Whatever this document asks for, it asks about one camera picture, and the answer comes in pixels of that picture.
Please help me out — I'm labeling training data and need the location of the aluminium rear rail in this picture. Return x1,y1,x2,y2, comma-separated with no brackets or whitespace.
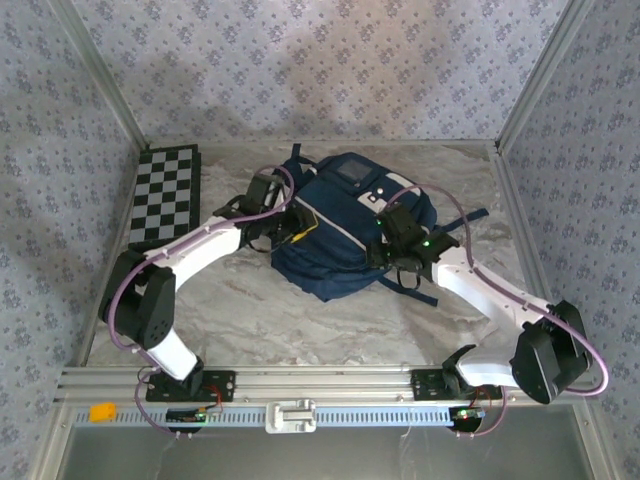
143,138,500,148

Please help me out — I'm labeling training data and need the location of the aluminium side rail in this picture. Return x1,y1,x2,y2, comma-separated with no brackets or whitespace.
492,144,572,364
74,143,142,367

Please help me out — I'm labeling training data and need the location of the right circuit board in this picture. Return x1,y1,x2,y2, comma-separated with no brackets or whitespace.
448,406,487,422

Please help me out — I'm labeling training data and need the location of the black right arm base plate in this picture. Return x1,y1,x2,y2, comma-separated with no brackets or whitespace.
409,368,504,401

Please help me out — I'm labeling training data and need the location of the left circuit board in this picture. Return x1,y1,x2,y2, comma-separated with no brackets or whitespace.
166,408,209,427

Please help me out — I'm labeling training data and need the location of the navy blue backpack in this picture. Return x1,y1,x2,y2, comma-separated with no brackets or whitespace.
269,143,489,308

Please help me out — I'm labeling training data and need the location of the blue-grey slotted cable duct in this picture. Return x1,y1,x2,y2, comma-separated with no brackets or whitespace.
73,405,452,429

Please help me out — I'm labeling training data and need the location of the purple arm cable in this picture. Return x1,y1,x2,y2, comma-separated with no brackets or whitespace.
384,184,610,441
107,164,297,441

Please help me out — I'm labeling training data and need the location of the grey metal front panel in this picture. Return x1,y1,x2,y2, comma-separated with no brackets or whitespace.
29,404,617,480

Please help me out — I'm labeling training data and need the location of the circuit board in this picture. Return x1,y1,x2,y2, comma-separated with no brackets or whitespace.
166,408,209,427
448,406,487,422

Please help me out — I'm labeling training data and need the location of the yellow connector block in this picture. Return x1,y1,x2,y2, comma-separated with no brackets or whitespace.
89,402,118,424

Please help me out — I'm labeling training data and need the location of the aluminium corner post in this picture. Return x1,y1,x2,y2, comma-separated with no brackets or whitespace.
493,0,597,152
49,0,149,149

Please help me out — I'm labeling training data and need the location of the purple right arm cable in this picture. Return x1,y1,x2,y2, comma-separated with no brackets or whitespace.
384,184,610,441

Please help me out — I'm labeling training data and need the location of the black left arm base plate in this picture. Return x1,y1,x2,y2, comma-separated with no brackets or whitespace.
144,369,237,404

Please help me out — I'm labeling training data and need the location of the aluminium front frame rail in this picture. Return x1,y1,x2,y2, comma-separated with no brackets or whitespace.
53,364,597,405

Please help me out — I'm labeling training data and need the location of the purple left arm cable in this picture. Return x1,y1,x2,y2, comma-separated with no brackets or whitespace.
107,164,297,441

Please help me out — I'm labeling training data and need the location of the black and grey chessboard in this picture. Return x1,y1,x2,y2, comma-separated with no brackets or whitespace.
127,144,202,250

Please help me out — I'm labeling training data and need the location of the white latch handle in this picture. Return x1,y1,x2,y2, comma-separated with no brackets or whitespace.
264,398,318,435

